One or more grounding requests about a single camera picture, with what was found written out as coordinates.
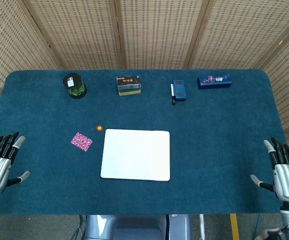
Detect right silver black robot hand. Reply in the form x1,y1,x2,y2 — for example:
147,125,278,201
250,136,289,203

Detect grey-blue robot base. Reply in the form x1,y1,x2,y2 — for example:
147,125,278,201
84,214,193,240

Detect white rectangular board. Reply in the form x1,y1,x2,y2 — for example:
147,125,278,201
100,128,171,182

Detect blue rectangular box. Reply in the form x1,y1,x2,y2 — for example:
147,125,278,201
172,79,187,102

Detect yellow floor tape strip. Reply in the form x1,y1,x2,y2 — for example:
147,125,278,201
229,213,240,240

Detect blue felt table cloth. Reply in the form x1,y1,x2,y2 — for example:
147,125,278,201
0,69,289,216

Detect white table leg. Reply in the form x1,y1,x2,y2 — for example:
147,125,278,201
198,214,207,240

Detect black cylinder can green print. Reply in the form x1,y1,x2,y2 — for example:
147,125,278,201
62,72,88,100

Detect long blue printed box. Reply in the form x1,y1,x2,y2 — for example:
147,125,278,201
197,74,233,90

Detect white marker black cap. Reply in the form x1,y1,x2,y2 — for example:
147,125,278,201
170,83,177,106

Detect yellow black small box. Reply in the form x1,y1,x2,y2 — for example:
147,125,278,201
116,74,142,90

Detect blue floor cable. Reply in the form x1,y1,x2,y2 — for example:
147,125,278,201
253,213,261,240

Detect grey cables beside base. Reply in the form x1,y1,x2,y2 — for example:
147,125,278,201
74,214,86,240

